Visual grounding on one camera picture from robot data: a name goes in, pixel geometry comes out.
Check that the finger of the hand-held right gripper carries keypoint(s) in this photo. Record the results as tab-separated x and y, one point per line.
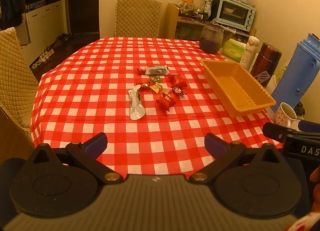
273	130
310	126

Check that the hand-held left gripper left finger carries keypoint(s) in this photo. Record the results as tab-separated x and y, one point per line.
96	145

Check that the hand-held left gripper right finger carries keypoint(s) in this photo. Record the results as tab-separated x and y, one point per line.
215	145

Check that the orange plastic tray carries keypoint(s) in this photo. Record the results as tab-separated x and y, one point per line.
237	88

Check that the silver white snack wrapper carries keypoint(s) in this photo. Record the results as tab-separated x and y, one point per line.
136	105

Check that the dark red candy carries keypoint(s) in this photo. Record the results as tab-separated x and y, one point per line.
178	90

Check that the gold brown candy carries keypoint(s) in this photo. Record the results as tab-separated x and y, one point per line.
143	86

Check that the yellow green candy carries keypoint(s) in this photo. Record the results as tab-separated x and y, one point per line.
156	88

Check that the small red candy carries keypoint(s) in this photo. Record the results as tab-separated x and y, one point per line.
141	71

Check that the dark clear snack packet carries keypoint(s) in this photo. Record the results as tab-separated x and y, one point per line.
157	70

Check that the person's right hand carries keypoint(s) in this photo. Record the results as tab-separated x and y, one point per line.
316	178

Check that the white patterned mug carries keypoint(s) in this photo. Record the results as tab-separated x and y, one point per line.
283	116

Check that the red white checked tablecloth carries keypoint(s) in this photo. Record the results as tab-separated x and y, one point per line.
100	121

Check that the blue thermos jug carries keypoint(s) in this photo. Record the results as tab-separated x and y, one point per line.
297	71

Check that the brown metal thermos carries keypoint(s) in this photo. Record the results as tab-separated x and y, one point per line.
266	60

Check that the white thermos bottle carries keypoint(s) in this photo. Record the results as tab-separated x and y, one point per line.
248	53

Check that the green tissue pack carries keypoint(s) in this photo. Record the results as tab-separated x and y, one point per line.
233	50

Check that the row of light shoes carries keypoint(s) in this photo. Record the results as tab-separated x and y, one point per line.
43	57

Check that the large dark glass jar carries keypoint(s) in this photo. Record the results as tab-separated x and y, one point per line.
212	38

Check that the beige quilted chair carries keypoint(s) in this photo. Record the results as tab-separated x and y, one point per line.
15	76
137	17

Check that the pair of black shoes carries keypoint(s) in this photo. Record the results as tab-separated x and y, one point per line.
62	37

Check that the light blue toaster oven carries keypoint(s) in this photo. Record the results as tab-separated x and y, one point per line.
236	12

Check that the white bowl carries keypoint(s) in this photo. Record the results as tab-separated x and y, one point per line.
229	10

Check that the white cabinet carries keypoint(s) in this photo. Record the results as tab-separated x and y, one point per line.
42	26

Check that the dark door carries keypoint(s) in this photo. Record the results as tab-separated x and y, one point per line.
82	9

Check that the green white bag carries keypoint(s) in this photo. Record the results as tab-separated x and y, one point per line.
206	5

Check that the plastic jar orange lid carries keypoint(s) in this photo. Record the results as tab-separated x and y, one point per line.
186	6

